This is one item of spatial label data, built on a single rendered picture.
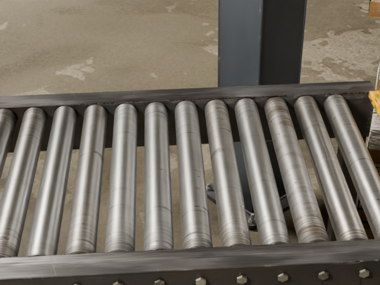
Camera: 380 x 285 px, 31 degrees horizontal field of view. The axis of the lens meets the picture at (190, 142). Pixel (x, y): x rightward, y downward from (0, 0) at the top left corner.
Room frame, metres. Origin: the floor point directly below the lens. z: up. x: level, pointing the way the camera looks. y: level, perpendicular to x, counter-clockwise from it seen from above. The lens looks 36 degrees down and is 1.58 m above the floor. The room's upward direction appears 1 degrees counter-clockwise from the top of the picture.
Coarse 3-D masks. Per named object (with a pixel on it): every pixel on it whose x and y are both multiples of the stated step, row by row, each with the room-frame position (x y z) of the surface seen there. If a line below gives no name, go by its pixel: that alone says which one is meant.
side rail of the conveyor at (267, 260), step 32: (32, 256) 0.79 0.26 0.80; (64, 256) 0.79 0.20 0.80; (96, 256) 0.79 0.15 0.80; (128, 256) 0.79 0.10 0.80; (160, 256) 0.78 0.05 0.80; (192, 256) 0.78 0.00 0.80; (224, 256) 0.78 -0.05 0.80; (256, 256) 0.78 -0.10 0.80; (288, 256) 0.78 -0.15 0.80; (320, 256) 0.78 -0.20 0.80; (352, 256) 0.77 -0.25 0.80
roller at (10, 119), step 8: (0, 112) 1.22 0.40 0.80; (8, 112) 1.23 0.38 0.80; (0, 120) 1.19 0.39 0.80; (8, 120) 1.20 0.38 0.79; (16, 120) 1.23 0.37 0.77; (0, 128) 1.16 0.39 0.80; (8, 128) 1.17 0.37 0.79; (0, 136) 1.13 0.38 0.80; (8, 136) 1.15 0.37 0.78; (0, 144) 1.11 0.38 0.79; (8, 144) 1.13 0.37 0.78; (0, 152) 1.09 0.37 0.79; (0, 160) 1.07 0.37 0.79; (0, 168) 1.05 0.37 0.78; (0, 176) 1.03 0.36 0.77
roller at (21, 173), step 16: (32, 112) 1.22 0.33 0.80; (32, 128) 1.16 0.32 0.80; (16, 144) 1.11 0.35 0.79; (32, 144) 1.11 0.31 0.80; (16, 160) 1.05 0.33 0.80; (32, 160) 1.06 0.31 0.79; (16, 176) 1.00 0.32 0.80; (32, 176) 1.02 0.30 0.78; (16, 192) 0.95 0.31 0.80; (0, 208) 0.92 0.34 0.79; (16, 208) 0.91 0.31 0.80; (0, 224) 0.87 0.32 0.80; (16, 224) 0.88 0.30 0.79; (0, 240) 0.83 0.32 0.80; (16, 240) 0.84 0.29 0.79; (0, 256) 0.79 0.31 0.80; (16, 256) 0.82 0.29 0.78
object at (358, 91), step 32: (0, 96) 1.28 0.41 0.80; (32, 96) 1.28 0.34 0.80; (64, 96) 1.28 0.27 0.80; (96, 96) 1.28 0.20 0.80; (128, 96) 1.27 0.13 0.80; (160, 96) 1.27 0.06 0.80; (192, 96) 1.27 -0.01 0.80; (224, 96) 1.26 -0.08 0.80; (256, 96) 1.26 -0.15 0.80; (288, 96) 1.26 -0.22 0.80; (320, 96) 1.26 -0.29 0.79; (352, 96) 1.27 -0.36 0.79
